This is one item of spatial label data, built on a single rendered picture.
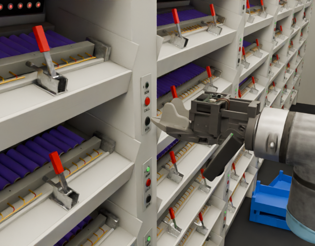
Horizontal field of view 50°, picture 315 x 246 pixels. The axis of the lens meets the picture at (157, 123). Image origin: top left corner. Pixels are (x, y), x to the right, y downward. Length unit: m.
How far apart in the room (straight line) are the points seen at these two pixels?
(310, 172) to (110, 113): 0.38
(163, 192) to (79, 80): 0.49
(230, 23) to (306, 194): 0.80
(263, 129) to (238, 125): 0.06
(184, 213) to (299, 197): 0.62
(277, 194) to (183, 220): 1.16
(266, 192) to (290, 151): 1.66
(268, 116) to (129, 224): 0.40
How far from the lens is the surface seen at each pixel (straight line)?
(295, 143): 0.58
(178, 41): 0.85
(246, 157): 2.00
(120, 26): 0.64
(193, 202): 1.24
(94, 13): 0.67
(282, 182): 2.55
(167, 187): 0.96
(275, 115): 0.59
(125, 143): 0.69
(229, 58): 1.30
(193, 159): 1.11
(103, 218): 0.79
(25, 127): 0.47
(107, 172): 0.66
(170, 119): 0.66
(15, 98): 0.48
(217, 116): 0.60
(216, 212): 1.54
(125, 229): 0.81
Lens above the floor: 1.27
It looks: 22 degrees down
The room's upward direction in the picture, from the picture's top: straight up
